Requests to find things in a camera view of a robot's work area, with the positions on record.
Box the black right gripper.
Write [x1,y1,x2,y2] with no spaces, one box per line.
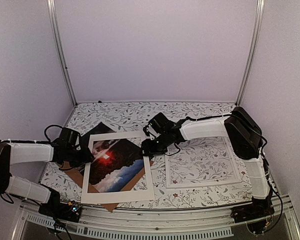
[139,132,170,157]

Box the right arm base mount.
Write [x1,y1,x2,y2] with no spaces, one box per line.
[230,195,284,235]

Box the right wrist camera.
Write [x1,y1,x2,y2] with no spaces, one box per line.
[149,112,175,134]

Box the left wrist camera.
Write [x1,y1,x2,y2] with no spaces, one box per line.
[56,127,81,149]

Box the white picture frame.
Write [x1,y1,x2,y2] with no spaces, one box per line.
[163,134,243,189]

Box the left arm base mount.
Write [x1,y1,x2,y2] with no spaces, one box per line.
[38,187,82,223]

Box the aluminium front rail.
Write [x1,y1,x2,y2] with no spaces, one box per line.
[12,195,300,240]

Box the dark red blue photo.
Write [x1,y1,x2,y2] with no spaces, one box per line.
[87,122,144,193]

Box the clear acrylic sheet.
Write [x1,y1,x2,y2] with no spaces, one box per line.
[168,138,238,184]

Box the left aluminium corner post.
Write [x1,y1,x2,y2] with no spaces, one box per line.
[46,0,78,107]

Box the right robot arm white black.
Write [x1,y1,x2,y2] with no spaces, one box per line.
[141,106,272,219]

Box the right aluminium corner post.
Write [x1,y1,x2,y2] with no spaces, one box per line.
[235,0,265,106]

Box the brown cardboard backing board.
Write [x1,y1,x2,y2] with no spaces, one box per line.
[63,167,146,213]

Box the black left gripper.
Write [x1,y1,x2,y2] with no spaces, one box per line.
[66,146,95,168]

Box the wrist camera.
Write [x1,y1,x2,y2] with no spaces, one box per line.
[149,112,175,134]
[56,127,81,149]

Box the white mat board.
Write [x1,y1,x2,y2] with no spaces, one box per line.
[81,131,155,205]

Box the floral patterned table cover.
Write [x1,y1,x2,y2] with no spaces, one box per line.
[38,100,276,210]

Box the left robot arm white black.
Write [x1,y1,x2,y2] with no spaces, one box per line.
[0,127,93,217]

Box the aluminium corner post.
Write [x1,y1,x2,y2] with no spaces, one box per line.
[46,0,78,107]
[235,0,265,106]

